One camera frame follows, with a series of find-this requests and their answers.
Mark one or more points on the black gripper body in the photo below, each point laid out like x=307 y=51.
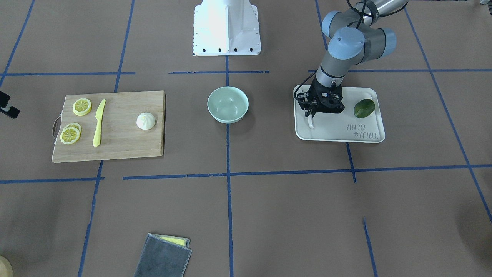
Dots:
x=316 y=93

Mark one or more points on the white steamed bun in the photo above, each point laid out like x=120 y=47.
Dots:
x=145 y=121

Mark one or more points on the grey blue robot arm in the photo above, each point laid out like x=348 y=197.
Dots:
x=352 y=41

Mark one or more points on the mint green bowl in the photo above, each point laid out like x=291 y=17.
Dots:
x=228 y=104

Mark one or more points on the white serving tray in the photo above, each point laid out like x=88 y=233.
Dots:
x=343 y=127

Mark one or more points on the green lime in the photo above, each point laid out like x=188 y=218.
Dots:
x=364 y=108

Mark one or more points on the yellow sponge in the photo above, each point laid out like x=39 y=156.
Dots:
x=184 y=242

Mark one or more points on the bamboo cutting board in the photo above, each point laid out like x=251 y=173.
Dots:
x=121 y=138

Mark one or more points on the yellow plastic knife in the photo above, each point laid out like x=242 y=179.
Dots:
x=98 y=129

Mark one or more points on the lemon slice upper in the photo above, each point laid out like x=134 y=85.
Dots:
x=82 y=106

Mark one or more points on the lemon slice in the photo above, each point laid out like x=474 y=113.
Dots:
x=70 y=135
x=82 y=106
x=73 y=125

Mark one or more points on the lemon slice lower back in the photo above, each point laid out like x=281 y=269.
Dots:
x=73 y=125

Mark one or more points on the lemon slice lower front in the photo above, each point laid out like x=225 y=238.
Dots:
x=70 y=135

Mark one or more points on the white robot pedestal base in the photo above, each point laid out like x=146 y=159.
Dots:
x=226 y=28

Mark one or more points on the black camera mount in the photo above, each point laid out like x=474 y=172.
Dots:
x=6 y=108

